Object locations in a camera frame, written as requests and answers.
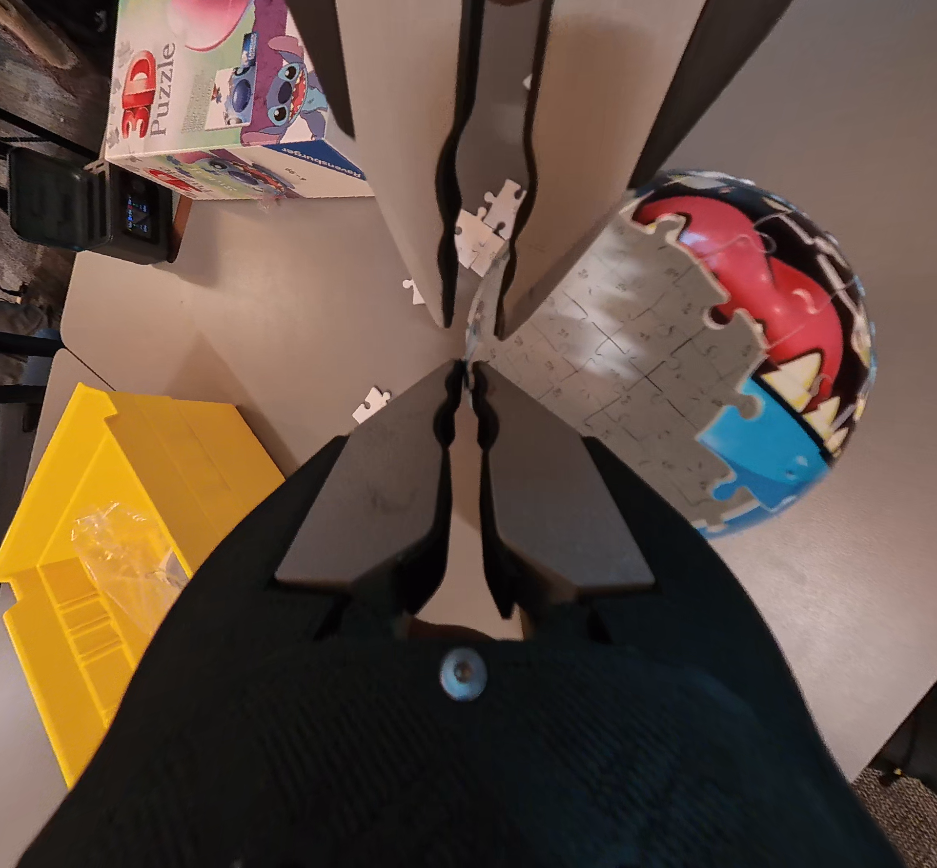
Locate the yellow plastic bin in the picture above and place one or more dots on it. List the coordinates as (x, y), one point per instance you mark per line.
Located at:
(146, 458)

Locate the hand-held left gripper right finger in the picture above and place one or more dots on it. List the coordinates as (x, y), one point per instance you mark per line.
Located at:
(571, 509)

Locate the cartoon printed puzzle box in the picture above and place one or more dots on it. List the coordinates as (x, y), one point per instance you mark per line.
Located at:
(205, 62)

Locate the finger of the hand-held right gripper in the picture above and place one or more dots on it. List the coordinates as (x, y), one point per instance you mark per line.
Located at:
(402, 77)
(622, 77)

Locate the black device with small screen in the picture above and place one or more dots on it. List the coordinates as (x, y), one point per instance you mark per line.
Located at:
(95, 209)

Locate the blue puzzle ball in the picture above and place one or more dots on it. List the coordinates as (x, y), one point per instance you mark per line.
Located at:
(695, 341)

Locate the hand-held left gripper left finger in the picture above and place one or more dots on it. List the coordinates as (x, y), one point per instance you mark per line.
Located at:
(366, 509)

